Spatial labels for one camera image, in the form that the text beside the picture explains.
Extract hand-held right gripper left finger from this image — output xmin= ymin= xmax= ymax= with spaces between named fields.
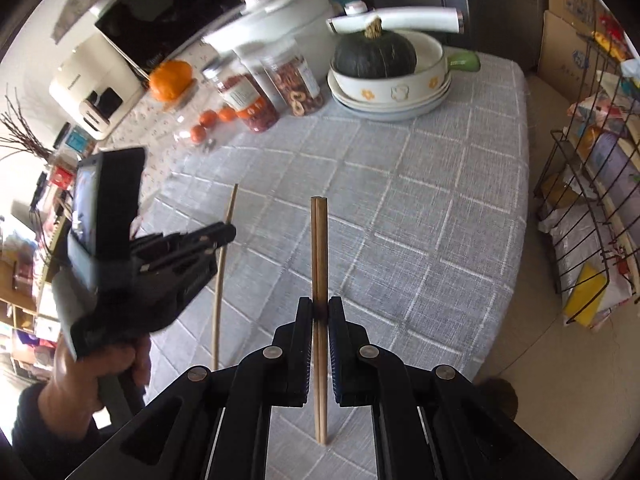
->
xmin=65 ymin=297 xmax=315 ymax=480

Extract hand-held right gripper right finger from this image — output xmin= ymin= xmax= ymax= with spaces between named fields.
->
xmin=327 ymin=296 xmax=576 ymax=480

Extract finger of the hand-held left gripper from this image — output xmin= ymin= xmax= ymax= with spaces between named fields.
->
xmin=131 ymin=222 xmax=238 ymax=264
xmin=99 ymin=248 xmax=222 ymax=334

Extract long wooden chopstick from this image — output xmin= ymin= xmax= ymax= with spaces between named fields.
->
xmin=211 ymin=184 xmax=240 ymax=372

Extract short wooden chopstick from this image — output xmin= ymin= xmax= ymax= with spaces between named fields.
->
xmin=318 ymin=197 xmax=330 ymax=446
xmin=310 ymin=196 xmax=324 ymax=444

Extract person's left forearm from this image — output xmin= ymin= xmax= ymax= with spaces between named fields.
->
xmin=9 ymin=385 xmax=118 ymax=480

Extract person's left hand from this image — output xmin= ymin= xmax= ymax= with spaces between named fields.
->
xmin=37 ymin=332 xmax=152 ymax=429

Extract plastic jar with red label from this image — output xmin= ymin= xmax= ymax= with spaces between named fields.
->
xmin=49 ymin=164 xmax=76 ymax=189

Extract clear container with black lid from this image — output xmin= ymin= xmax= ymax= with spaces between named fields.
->
xmin=60 ymin=122 xmax=99 ymax=159

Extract dried branches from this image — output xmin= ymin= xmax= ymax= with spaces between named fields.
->
xmin=0 ymin=84 xmax=57 ymax=162

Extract glass jar with wooden lid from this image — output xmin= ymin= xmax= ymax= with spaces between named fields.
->
xmin=162 ymin=82 xmax=242 ymax=155

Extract cluttered wooden shelf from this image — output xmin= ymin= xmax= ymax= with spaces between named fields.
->
xmin=0 ymin=210 xmax=72 ymax=377

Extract cream air fryer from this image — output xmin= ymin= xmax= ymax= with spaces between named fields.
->
xmin=48 ymin=47 xmax=144 ymax=141

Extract large orange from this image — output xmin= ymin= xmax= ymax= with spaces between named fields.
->
xmin=149 ymin=59 xmax=195 ymax=104

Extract jar of red dried fruit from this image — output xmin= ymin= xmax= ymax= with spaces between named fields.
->
xmin=202 ymin=55 xmax=281 ymax=134

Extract grey checked tablecloth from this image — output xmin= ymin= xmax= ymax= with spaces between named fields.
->
xmin=134 ymin=52 xmax=531 ymax=480

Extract jar of dried fruit slices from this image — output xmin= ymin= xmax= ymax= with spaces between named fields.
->
xmin=259 ymin=40 xmax=329 ymax=119

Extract black microwave oven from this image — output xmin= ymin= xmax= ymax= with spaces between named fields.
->
xmin=90 ymin=0 xmax=314 ymax=69

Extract pale blue shallow dish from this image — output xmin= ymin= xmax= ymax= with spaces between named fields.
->
xmin=332 ymin=89 xmax=446 ymax=122

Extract white electric pot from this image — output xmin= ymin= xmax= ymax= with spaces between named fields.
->
xmin=202 ymin=0 xmax=334 ymax=76

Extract white shallow dish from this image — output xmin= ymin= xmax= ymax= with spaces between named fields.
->
xmin=327 ymin=72 xmax=452 ymax=112

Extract dark green squash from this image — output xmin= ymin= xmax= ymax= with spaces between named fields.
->
xmin=332 ymin=17 xmax=419 ymax=80

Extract yellow packet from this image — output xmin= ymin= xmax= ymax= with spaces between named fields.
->
xmin=562 ymin=259 xmax=609 ymax=329

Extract purple bag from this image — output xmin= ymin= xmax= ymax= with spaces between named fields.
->
xmin=582 ymin=132 xmax=640 ymax=202

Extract silver refrigerator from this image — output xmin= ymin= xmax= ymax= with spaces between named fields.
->
xmin=430 ymin=0 xmax=549 ymax=69

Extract small cardboard box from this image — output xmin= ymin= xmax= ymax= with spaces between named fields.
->
xmin=537 ymin=10 xmax=602 ymax=106

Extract flower print pan green handle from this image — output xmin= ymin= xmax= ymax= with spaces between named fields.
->
xmin=329 ymin=40 xmax=482 ymax=102

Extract white long-handled cooker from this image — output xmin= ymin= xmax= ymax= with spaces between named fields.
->
xmin=326 ymin=2 xmax=465 ymax=35

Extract black wire rack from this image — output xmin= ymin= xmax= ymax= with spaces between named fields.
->
xmin=532 ymin=25 xmax=640 ymax=329

